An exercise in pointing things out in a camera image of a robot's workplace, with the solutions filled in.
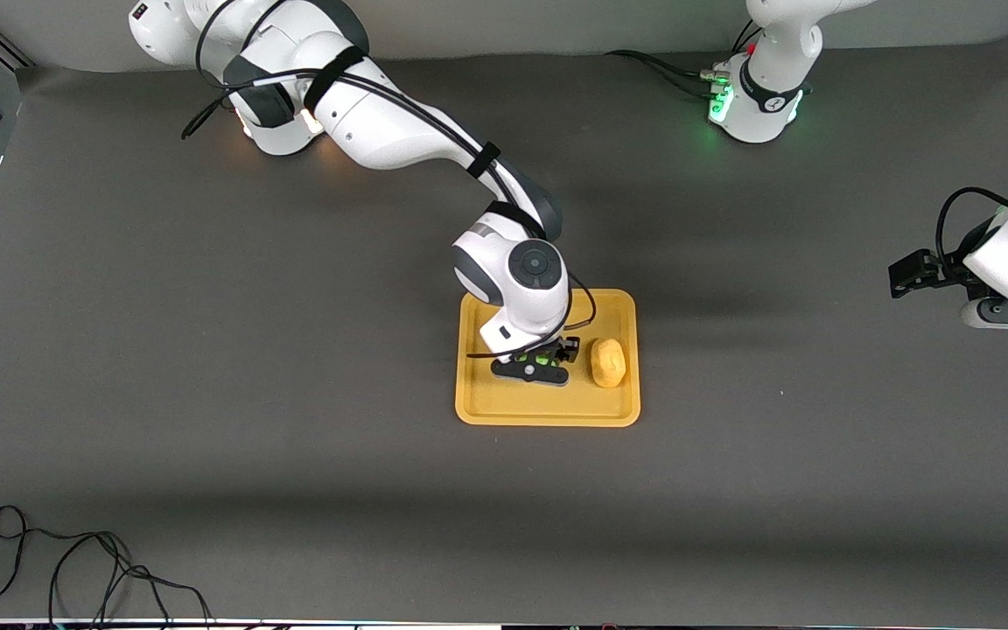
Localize black left arm base cables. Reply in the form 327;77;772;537
605;17;764;102

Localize loose thin black cable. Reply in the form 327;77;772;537
0;505;213;627

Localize yellow potato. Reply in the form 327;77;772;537
591;338;628;389

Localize yellow plastic tray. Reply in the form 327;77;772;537
455;288;642;428

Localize dark grey table mat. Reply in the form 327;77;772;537
0;31;1008;624

